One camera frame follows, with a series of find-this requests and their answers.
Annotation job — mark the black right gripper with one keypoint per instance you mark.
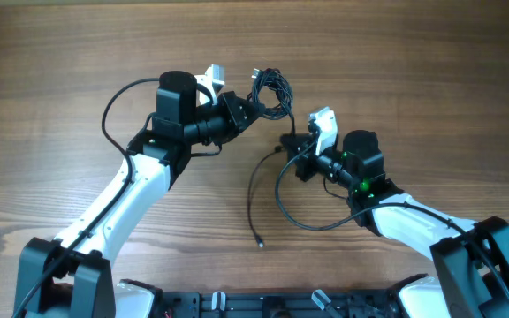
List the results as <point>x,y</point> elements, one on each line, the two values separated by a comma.
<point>297,143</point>

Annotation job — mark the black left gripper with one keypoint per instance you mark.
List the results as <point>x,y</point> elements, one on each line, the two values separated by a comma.
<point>231,104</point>

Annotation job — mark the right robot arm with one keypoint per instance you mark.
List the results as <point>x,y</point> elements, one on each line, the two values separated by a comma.
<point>471,258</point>

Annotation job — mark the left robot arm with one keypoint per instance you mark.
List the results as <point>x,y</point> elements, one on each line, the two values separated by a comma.
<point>71,275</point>

